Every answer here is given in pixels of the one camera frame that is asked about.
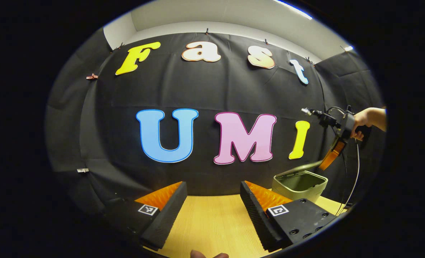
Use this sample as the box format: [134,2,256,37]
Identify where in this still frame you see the black backdrop cloth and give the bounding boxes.
[45,25,387,215]

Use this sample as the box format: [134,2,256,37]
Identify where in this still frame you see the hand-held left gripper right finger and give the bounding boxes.
[240,181,338,252]

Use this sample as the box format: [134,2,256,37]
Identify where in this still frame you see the light green desktop garbage bin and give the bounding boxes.
[272,160,328,204]

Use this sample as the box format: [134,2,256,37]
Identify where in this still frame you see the black cable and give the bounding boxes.
[336,140,360,216]

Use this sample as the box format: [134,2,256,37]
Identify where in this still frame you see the long ceiling light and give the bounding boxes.
[273,0,312,20]

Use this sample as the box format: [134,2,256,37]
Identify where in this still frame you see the wooden desktop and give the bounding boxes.
[143,189,345,258]

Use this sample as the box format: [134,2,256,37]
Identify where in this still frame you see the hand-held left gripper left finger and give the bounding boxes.
[103,181,188,251]

